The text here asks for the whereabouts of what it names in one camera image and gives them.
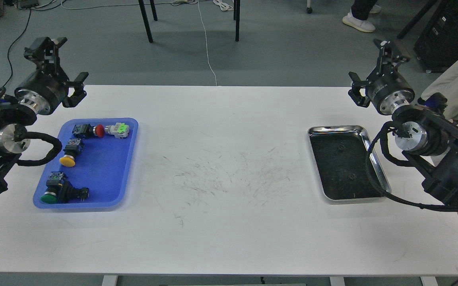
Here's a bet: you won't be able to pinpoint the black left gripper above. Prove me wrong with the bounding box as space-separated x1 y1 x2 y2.
14 37 89 115

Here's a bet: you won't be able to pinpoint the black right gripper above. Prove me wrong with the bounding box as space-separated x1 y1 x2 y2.
348 39 415 115

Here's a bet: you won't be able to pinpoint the yellow push button switch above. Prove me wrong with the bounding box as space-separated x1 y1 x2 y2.
59 138 84 167

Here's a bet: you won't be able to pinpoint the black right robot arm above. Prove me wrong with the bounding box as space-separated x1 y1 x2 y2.
348 39 458 213

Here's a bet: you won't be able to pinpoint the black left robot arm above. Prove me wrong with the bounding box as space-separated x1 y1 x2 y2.
0 37 89 194

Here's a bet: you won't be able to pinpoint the white sneaker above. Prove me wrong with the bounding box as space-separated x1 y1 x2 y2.
342 12 376 33

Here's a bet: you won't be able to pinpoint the metal tray with black mat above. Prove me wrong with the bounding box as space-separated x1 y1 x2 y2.
308 125 391 204

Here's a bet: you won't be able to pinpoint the black equipment case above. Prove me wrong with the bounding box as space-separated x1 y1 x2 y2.
397 0 458 73

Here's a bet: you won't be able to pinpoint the blue plastic tray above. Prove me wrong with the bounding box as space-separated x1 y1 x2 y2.
33 118 139 212

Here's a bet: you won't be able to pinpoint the black chair legs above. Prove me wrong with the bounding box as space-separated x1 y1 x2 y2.
138 0 241 43

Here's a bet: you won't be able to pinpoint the black floor cable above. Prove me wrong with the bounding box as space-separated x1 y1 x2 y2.
1 0 60 89

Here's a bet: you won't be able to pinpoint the red push button switch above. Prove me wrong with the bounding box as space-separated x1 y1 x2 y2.
72 124 105 139

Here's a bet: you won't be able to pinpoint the green and grey switch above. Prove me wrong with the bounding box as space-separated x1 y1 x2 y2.
104 122 130 138

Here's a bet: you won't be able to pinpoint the green push button switch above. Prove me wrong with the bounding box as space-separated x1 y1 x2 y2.
40 171 67 203

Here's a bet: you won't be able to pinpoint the white floor cable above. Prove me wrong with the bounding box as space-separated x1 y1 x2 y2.
171 0 234 86

